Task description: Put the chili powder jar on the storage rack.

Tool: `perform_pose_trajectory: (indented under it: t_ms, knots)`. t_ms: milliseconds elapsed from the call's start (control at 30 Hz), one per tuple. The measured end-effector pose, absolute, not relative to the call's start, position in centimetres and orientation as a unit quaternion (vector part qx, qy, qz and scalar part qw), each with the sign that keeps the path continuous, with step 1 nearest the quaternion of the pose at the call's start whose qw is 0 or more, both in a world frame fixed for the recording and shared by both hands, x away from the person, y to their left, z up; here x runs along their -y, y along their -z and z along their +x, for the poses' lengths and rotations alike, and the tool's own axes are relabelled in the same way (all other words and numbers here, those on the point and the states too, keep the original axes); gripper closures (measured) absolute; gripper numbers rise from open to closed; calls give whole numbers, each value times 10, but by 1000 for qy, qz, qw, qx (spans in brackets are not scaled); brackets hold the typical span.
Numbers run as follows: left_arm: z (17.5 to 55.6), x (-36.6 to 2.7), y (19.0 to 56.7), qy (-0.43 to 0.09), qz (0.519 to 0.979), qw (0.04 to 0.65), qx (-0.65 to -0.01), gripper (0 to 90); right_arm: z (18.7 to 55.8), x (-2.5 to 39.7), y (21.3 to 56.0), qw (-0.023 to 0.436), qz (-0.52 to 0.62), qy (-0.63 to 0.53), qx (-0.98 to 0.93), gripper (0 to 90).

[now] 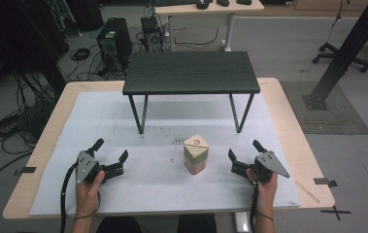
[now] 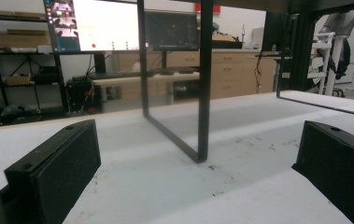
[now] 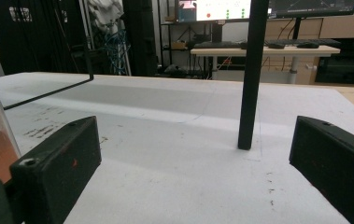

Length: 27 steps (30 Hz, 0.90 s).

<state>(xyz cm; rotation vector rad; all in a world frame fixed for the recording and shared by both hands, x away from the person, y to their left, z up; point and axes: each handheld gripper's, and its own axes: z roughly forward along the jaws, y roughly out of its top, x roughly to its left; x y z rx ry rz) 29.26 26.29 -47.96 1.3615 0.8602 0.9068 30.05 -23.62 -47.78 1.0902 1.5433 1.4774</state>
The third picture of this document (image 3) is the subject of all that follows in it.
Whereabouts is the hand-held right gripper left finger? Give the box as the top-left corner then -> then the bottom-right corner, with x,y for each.
9,115 -> 103,224

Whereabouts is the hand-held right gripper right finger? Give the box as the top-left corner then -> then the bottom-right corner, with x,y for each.
289,115 -> 354,224

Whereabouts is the black small shelf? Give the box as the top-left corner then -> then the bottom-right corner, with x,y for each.
3,0 -> 271,151

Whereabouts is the light wooden desk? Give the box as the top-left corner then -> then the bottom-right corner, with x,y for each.
190,45 -> 341,85

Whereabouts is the black computer mouse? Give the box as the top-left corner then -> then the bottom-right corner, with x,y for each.
267,42 -> 287,50
295,41 -> 320,49

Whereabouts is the black keyboard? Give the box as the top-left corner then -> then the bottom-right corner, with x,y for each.
192,40 -> 248,49
264,38 -> 342,48

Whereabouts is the white table mat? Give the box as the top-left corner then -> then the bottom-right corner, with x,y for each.
0,72 -> 354,224

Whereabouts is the black curtain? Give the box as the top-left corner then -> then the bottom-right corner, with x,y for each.
0,0 -> 87,77

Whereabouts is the wooden cabinet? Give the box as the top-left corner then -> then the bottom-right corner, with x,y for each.
264,11 -> 354,86

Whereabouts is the black pillar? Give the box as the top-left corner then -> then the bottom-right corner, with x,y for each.
121,0 -> 160,77

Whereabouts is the dark computer monitor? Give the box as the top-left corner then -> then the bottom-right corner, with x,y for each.
267,0 -> 354,40

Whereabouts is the white cloth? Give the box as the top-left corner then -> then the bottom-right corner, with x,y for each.
87,0 -> 125,34

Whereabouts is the black metal rack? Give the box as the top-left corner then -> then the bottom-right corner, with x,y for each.
157,0 -> 216,78

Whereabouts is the bright computer monitor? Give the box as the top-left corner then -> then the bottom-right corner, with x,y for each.
177,0 -> 253,43

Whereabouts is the blue cable bundle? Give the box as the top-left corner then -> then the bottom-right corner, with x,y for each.
103,29 -> 132,76

